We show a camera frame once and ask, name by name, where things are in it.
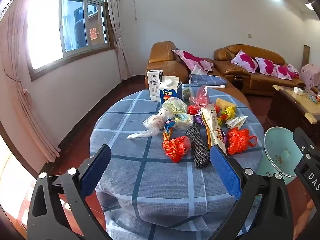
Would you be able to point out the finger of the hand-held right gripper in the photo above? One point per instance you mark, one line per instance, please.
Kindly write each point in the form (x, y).
(303, 140)

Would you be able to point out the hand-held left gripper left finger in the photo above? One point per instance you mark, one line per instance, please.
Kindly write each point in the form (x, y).
(96, 170)

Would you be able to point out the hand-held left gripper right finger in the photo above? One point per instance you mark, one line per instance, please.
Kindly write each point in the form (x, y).
(225, 170)

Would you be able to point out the light teal trash bin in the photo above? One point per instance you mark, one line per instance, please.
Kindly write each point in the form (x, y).
(280, 142)

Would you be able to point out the yellow plastic bag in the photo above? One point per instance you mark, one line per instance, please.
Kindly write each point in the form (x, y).
(228, 112)

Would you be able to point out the yellow sponge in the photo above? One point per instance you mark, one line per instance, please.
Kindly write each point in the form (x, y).
(225, 103)

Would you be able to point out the red plastic bag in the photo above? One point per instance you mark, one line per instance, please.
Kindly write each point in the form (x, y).
(176, 147)
(237, 140)

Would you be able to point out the wooden coffee table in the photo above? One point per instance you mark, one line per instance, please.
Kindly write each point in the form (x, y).
(287, 110)

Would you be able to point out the long white snack wrapper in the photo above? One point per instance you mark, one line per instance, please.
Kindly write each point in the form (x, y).
(213, 125)

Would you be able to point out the white label packet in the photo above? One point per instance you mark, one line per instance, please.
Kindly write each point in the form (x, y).
(235, 121)

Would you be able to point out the small white box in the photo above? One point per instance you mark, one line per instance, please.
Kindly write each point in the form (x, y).
(298, 90)

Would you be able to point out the blue plaid tablecloth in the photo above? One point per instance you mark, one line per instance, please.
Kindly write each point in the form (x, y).
(150, 180)

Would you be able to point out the purple wrapper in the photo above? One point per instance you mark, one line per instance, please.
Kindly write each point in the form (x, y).
(198, 120)

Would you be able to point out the pink cloth cover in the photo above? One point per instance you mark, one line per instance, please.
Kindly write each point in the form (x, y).
(310, 76)

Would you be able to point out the orange and blue wrapper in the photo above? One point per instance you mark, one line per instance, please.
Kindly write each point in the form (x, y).
(168, 130)

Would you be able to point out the pink floral pillow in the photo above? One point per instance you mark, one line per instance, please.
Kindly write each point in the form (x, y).
(192, 60)
(282, 72)
(245, 61)
(266, 67)
(293, 70)

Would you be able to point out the white plastic bag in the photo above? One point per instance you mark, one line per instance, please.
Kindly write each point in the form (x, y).
(153, 123)

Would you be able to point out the pink plastic bag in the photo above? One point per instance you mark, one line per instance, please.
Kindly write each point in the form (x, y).
(201, 96)

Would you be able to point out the clear printed plastic bag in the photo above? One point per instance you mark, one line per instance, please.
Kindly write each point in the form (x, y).
(175, 105)

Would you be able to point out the green snack packet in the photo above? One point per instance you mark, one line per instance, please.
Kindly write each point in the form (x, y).
(186, 93)

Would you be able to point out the folded blue plaid blanket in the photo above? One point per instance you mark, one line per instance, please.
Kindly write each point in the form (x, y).
(207, 80)

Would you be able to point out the pink curtain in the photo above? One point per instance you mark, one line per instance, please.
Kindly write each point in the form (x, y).
(30, 105)
(120, 42)

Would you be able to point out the blue and white carton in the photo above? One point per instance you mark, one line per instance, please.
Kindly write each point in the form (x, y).
(170, 93)

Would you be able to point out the white milk carton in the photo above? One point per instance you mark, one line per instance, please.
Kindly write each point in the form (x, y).
(153, 85)

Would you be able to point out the white paper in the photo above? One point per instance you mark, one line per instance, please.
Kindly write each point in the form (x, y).
(197, 70)

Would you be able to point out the brown leather chaise sofa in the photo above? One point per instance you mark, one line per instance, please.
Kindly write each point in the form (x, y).
(165, 55)

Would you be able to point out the red window decal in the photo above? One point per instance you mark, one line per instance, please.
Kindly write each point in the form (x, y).
(93, 34)

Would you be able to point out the window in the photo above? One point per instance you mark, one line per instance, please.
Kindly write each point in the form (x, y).
(75, 17)

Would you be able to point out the wall hanging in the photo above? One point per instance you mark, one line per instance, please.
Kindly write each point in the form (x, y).
(305, 56)

